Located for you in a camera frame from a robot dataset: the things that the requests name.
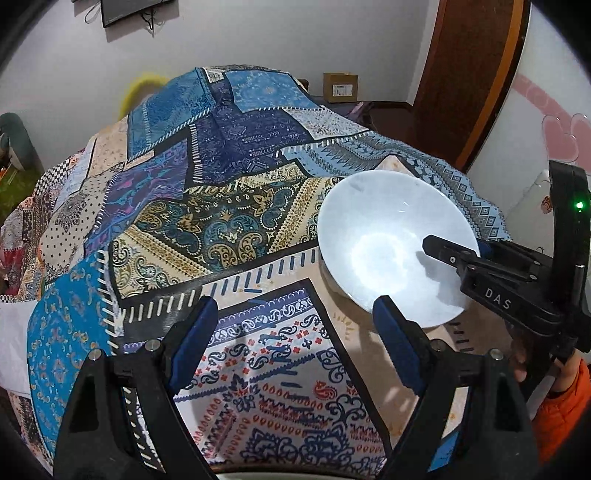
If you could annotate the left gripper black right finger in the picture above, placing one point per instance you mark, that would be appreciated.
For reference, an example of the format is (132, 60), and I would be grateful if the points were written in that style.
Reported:
(434, 371)

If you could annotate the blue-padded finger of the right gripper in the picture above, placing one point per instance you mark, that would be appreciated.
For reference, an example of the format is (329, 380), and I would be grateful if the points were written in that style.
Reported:
(450, 253)
(485, 248)

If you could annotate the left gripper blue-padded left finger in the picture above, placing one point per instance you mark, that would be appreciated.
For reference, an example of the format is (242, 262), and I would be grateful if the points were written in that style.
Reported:
(157, 371)

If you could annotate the white bowl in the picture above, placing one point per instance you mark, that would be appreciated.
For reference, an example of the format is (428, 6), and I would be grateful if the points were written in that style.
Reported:
(371, 229)

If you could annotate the person's right hand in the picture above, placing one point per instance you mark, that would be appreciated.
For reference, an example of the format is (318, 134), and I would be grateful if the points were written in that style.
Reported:
(567, 372)

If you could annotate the white wardrobe sliding door hearts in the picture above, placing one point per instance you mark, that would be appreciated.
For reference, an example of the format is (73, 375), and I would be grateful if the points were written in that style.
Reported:
(545, 116)

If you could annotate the white folded paper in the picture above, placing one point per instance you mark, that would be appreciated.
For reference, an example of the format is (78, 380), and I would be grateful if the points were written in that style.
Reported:
(13, 346)

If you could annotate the patchwork patterned tablecloth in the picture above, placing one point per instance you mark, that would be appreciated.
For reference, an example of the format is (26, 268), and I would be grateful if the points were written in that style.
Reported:
(212, 187)

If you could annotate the small cardboard box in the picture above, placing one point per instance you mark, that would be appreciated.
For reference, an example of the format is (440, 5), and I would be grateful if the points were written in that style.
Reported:
(341, 87)

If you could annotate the brown wooden door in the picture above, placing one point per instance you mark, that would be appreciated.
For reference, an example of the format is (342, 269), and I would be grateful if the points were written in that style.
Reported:
(473, 58)

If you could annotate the green box of clutter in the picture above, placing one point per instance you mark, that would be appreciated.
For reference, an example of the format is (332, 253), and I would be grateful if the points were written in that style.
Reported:
(16, 185)

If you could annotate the teal round chair back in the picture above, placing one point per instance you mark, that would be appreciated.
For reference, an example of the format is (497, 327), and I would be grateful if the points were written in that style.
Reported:
(16, 144)

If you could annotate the yellow curved foam tube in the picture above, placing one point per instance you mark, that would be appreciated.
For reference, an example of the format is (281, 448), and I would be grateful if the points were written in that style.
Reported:
(143, 86)

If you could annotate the small black wall monitor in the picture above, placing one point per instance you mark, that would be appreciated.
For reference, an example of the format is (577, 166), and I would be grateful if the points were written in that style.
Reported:
(113, 11)

